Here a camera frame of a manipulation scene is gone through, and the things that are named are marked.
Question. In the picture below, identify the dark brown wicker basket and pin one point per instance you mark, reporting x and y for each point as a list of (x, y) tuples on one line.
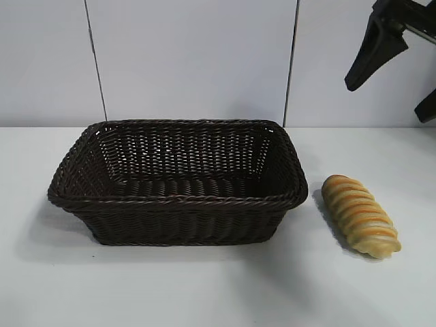
[(170, 221)]

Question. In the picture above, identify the long striped twisted bread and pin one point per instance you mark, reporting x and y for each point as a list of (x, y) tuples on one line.
[(361, 218)]

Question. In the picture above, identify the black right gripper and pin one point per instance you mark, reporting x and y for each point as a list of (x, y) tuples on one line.
[(415, 13)]

